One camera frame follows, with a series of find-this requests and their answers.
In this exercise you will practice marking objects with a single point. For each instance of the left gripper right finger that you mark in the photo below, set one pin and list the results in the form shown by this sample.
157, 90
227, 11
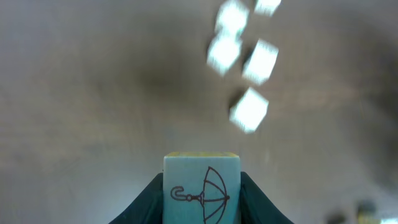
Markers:
255, 206

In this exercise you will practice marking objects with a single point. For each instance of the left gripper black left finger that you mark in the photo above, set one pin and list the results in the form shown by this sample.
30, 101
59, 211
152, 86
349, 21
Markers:
147, 207

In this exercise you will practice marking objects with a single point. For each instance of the blue edged wooden block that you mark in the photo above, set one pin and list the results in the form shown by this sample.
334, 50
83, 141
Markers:
201, 187

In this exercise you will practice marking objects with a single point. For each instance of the yellow edged wooden block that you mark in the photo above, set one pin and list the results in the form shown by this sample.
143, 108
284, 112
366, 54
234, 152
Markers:
249, 111

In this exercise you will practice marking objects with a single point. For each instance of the plain wooden block centre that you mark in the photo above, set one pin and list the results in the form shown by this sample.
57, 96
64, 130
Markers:
259, 66

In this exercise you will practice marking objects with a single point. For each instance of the plain wooden block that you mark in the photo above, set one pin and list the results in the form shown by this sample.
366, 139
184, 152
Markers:
259, 66
266, 7

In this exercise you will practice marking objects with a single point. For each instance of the teal edged wooden block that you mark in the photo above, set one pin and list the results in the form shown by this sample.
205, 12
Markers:
223, 51

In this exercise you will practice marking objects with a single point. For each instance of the green edged wooden block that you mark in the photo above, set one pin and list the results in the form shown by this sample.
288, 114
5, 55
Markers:
232, 17

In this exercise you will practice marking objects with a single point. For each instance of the far plain wooden block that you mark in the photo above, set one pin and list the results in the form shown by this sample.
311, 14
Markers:
266, 7

